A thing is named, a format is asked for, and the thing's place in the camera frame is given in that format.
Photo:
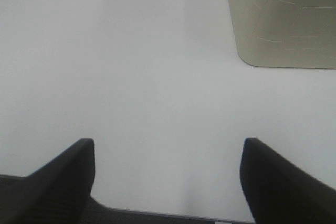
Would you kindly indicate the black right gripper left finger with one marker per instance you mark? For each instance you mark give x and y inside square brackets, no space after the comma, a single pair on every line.
[57,192]

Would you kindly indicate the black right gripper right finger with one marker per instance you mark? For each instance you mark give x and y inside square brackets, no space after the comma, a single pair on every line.
[277,191]

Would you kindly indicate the beige storage box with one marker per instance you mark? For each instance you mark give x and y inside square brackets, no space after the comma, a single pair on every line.
[285,33]

